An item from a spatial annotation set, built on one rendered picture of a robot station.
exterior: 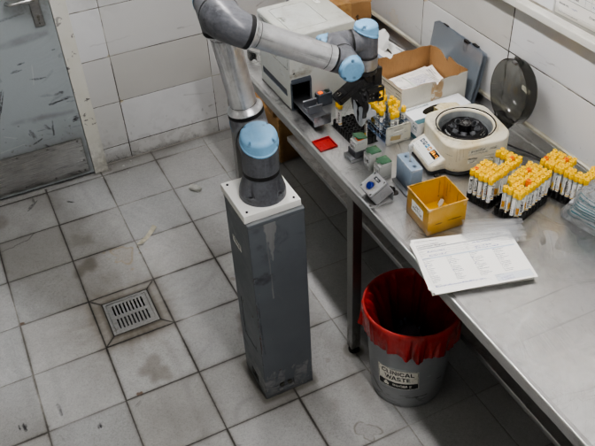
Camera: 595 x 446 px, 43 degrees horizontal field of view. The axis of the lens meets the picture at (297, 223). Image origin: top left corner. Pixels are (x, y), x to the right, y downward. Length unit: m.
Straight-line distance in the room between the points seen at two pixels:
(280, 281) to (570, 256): 0.93
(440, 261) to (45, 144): 2.45
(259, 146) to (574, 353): 1.03
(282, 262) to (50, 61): 1.83
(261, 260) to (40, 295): 1.41
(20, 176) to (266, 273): 1.97
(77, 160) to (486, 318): 2.65
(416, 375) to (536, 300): 0.76
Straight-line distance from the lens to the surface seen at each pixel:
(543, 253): 2.27
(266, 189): 2.31
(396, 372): 2.75
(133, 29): 3.95
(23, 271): 3.72
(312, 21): 2.80
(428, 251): 2.20
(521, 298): 2.13
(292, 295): 2.60
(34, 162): 4.10
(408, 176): 2.38
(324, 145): 2.64
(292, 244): 2.44
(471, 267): 2.16
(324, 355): 3.07
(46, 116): 3.98
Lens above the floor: 2.37
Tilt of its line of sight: 40 degrees down
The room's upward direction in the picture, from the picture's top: 3 degrees counter-clockwise
